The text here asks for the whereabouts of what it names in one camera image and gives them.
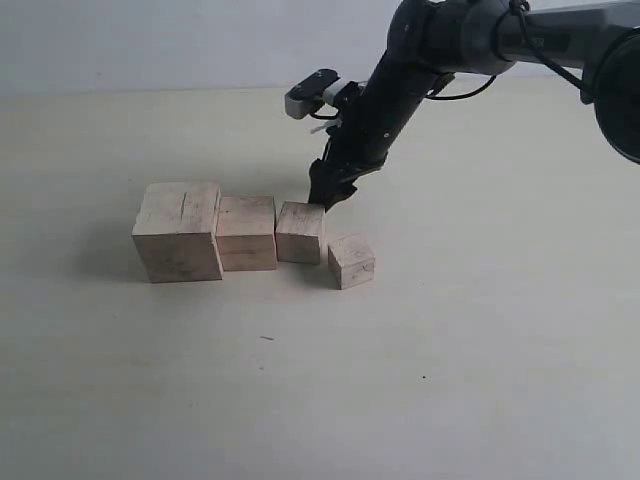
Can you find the third largest wooden cube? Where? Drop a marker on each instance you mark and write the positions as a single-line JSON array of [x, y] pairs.
[[299, 233]]

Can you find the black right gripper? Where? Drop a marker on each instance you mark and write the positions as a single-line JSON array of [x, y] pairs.
[[370, 118]]

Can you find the second largest wooden cube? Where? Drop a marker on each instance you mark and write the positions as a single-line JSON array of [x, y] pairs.
[[245, 234]]

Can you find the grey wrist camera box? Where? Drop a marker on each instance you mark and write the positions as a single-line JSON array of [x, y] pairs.
[[310, 95]]

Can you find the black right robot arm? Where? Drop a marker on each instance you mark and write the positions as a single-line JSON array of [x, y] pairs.
[[593, 47]]

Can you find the smallest wooden cube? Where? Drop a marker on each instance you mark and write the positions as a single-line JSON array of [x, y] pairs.
[[351, 261]]

